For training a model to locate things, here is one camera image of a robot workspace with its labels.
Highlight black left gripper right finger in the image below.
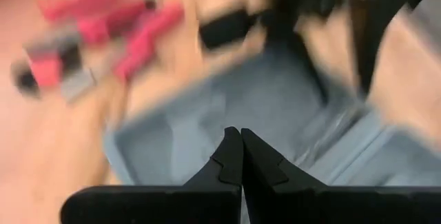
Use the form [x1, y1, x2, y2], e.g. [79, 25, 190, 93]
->
[240, 128, 441, 224]

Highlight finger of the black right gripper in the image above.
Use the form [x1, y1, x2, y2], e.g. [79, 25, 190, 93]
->
[198, 8, 260, 50]

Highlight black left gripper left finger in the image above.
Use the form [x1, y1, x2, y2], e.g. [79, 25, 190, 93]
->
[60, 126, 245, 224]

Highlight grey plastic tool case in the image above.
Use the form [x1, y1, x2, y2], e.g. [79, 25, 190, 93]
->
[103, 41, 441, 187]

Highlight red black handled pliers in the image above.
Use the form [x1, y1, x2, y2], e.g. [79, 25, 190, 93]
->
[39, 0, 187, 84]

